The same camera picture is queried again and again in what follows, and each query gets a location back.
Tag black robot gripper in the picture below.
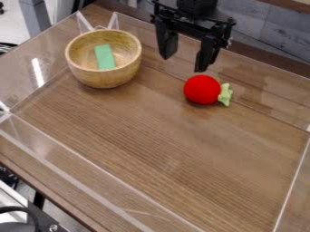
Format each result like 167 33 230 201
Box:
151 0 237 73

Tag red plush fruit green leaf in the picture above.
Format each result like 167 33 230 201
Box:
183 74 233 107

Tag wooden bowl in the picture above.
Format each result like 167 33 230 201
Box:
66 29 142 89

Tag green rectangular block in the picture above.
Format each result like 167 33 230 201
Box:
95 44 117 70

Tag clear acrylic tray walls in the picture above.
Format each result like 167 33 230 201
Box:
0 7 310 232

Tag black metal bracket with screw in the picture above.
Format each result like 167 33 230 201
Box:
27 202 70 232

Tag black cable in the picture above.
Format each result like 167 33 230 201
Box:
0 206 42 232

